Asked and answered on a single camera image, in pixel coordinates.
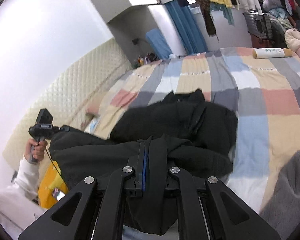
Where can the person's left hand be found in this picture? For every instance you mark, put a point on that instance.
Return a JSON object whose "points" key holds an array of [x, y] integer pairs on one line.
{"points": [[34, 151]]}

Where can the yellow bag on floor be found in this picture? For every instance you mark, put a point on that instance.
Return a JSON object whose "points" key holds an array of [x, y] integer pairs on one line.
{"points": [[51, 184]]}

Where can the cream quilted headboard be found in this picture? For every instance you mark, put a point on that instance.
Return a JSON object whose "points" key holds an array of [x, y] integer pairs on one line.
{"points": [[68, 96]]}

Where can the grey fuzzy blanket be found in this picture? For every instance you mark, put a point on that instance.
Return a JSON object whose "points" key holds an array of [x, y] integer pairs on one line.
{"points": [[282, 212]]}

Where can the brown plaid scarf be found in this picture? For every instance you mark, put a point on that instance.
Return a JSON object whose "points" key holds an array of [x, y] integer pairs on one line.
{"points": [[205, 9]]}

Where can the pastel patchwork bed quilt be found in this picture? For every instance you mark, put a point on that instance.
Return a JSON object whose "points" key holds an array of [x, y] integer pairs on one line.
{"points": [[264, 93]]}

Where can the cream plush blanket pile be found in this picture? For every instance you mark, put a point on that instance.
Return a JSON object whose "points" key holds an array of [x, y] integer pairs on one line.
{"points": [[292, 39]]}

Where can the black wall charger plug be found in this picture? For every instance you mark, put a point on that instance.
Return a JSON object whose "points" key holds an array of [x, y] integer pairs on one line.
{"points": [[136, 41]]}

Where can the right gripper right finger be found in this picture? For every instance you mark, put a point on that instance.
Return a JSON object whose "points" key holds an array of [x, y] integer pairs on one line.
{"points": [[208, 209]]}

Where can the left forearm white sleeve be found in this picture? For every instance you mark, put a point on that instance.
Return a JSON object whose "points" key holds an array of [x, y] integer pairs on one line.
{"points": [[17, 209]]}

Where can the blue window curtain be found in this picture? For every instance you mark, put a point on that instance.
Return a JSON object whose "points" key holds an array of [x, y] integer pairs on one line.
{"points": [[187, 28]]}

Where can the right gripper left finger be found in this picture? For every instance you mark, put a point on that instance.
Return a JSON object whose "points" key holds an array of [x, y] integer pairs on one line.
{"points": [[99, 208]]}

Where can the blue covered chair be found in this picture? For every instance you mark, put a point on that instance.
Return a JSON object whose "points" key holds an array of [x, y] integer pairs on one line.
{"points": [[159, 44]]}

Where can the grey ribbed suitcase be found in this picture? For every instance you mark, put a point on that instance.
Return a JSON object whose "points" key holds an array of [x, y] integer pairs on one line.
{"points": [[258, 25]]}

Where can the black padded winter jacket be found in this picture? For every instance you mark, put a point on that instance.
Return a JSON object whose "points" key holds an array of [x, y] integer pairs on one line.
{"points": [[184, 130]]}

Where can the teal hanging garment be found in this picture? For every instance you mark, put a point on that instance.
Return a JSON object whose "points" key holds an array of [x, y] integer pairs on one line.
{"points": [[227, 12]]}

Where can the colourful hanging clothes cluster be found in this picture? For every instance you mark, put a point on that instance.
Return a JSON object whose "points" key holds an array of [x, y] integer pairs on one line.
{"points": [[283, 9]]}

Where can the cosmetics bottles on nightstand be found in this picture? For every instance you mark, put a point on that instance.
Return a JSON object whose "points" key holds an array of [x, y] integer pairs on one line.
{"points": [[145, 59]]}

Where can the cylindrical white bolster pillow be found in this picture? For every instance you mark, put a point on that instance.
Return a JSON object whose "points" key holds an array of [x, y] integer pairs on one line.
{"points": [[266, 53]]}

